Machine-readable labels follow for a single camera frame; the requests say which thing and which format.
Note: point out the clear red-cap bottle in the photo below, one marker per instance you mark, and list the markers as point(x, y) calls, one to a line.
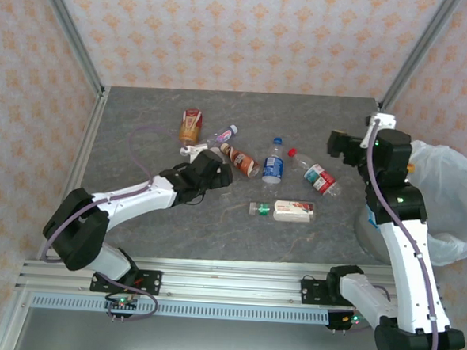
point(316, 176)

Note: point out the small clear purple-cap bottle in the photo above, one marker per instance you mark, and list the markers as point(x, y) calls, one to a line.
point(225, 135)

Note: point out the clear blue-label water bottle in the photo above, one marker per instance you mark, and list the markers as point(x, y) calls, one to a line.
point(273, 165)

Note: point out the orange bottle with red label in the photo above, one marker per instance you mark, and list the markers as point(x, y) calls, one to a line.
point(190, 126)

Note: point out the clear green-cap bottle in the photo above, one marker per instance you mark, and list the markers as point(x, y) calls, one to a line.
point(290, 211)

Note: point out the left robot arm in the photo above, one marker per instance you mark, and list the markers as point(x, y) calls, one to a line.
point(129, 198)

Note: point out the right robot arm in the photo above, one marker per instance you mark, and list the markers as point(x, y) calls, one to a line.
point(403, 249)

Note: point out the translucent white bin bag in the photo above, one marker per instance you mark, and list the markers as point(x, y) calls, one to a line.
point(454, 188)

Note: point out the grey round bin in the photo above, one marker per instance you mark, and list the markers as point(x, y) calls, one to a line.
point(366, 238)

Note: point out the brown chocolate drink bottle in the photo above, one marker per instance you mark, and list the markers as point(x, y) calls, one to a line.
point(242, 162)

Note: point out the small circuit board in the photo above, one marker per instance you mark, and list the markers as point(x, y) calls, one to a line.
point(122, 304)
point(345, 320)

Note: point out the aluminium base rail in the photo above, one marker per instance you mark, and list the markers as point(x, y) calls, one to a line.
point(230, 288)

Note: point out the aluminium frame post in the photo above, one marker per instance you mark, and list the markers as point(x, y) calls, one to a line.
point(419, 51)
point(68, 30)

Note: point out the aluminium table side rail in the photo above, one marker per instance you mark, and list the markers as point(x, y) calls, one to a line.
point(82, 154)

